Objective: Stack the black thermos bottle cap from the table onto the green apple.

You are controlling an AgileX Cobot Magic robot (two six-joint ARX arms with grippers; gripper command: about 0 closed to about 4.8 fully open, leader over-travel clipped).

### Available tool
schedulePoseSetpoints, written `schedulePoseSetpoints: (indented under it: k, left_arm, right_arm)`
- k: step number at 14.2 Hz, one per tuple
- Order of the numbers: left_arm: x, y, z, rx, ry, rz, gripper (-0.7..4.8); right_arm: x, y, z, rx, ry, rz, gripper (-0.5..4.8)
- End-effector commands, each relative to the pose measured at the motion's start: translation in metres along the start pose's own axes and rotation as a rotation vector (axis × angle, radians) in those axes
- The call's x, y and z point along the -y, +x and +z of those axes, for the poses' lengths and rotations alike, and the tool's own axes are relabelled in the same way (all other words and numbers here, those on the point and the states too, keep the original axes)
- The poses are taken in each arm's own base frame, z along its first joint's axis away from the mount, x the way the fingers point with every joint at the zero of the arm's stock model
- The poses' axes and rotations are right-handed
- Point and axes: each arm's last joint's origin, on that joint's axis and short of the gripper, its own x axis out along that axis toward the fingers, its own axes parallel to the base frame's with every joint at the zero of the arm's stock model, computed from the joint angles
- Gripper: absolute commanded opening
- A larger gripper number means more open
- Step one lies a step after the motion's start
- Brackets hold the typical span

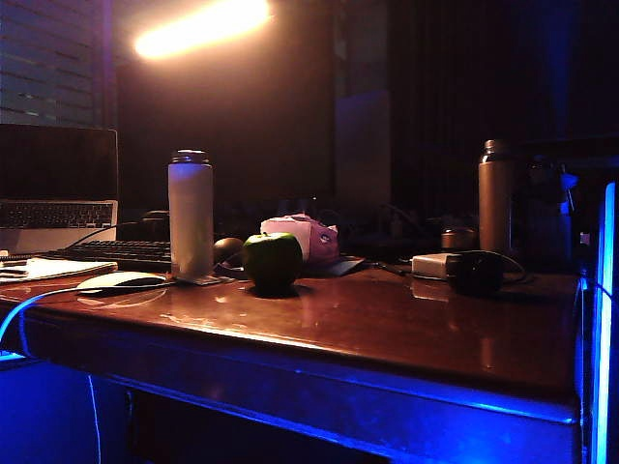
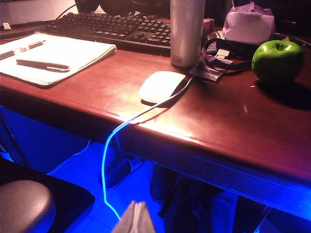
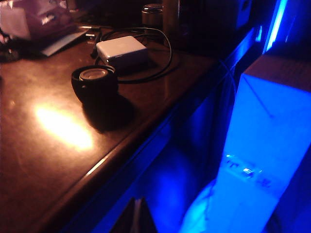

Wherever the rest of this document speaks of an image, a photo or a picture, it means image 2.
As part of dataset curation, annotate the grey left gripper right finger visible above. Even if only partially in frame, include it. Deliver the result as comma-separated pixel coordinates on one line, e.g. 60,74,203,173
134,201,156,233

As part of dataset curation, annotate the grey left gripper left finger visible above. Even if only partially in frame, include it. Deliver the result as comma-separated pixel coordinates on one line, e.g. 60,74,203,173
111,200,137,233

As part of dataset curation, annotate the white paper stack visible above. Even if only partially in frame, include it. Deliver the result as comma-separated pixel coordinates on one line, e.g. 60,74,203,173
0,33,117,88

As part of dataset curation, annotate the white thermos bottle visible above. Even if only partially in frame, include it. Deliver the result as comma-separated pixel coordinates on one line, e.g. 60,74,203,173
170,0,206,68

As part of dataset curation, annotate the green apple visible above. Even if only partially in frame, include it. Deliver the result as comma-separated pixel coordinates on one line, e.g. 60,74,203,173
251,40,306,84

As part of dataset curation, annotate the black backpack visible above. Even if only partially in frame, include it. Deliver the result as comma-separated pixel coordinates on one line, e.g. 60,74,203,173
150,165,243,233

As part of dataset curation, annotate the white computer mouse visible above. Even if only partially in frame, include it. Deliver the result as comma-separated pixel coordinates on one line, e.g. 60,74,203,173
139,71,187,104

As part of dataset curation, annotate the dark flat badge card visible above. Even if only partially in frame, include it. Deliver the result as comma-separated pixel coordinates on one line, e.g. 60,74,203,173
189,60,225,83

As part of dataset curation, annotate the black computer keyboard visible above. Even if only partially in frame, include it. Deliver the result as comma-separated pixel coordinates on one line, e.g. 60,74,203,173
45,12,172,56

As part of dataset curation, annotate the silver and black pen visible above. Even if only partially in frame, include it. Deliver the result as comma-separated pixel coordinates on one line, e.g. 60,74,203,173
0,40,47,61

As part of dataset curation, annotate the small purple box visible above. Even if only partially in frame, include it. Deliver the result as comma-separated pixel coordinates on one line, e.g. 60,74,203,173
203,18,216,31

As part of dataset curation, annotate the pink white tissue pack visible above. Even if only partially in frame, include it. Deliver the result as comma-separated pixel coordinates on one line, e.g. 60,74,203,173
222,1,276,46

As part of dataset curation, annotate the silver laptop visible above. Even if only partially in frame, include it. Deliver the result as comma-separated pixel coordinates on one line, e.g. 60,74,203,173
0,0,78,26

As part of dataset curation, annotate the white mouse cable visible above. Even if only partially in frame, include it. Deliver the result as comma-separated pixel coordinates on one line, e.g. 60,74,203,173
101,76,195,220

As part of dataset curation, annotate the black lanyard strap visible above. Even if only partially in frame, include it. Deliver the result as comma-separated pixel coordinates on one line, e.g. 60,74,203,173
201,37,253,73

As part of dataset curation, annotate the thin black cable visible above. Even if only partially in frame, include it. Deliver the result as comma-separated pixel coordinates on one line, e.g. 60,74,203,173
55,3,78,20

